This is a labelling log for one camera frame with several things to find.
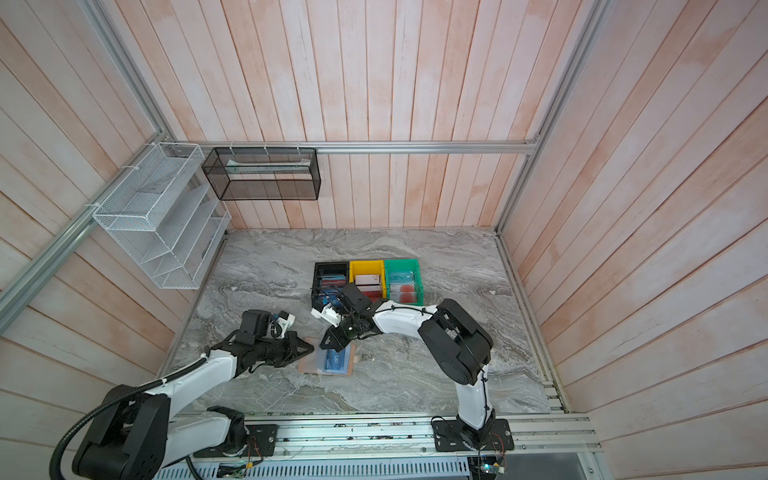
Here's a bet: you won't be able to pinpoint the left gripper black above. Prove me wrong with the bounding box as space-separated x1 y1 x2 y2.
255 330 315 367

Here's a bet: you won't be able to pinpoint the blue VIP card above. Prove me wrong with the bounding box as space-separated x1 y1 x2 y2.
323 348 350 375

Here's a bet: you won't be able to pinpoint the tan leather card holder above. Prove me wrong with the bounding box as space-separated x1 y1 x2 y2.
298 337 355 376

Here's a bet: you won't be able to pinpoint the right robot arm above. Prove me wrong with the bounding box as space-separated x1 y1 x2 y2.
311 284 496 450

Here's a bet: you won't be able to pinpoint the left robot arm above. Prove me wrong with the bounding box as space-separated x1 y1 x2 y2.
48 310 314 479

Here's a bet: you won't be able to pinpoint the red and white cards stack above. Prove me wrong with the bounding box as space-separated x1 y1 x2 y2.
354 274 384 301

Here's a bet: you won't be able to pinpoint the clear cards with red circles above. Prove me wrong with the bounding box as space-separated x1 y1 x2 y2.
388 271 418 304

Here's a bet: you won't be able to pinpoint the black plastic bin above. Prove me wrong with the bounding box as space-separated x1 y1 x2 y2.
311 261 350 312

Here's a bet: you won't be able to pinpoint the yellow plastic bin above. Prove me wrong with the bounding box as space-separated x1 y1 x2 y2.
349 260 387 299

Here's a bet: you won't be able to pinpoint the green plastic bin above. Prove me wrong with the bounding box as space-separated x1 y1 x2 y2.
384 258 424 305

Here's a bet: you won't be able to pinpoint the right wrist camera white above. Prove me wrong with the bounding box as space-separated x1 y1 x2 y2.
311 303 342 327

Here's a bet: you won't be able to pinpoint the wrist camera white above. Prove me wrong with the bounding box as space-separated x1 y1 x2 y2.
268 311 295 339
311 303 342 327

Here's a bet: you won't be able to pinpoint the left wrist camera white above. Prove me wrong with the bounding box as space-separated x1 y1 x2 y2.
268 311 295 339

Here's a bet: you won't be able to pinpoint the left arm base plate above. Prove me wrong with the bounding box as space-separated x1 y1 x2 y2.
193 423 278 459

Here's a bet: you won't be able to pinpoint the aluminium front rail frame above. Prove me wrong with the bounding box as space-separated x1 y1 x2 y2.
155 414 612 479

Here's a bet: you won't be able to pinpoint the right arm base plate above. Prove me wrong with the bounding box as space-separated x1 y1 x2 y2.
430 416 515 453

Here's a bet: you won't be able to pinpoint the black wire mesh basket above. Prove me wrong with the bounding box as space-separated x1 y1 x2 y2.
202 146 322 201

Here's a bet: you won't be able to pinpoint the white wire mesh shelf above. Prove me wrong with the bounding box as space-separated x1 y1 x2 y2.
94 142 231 290

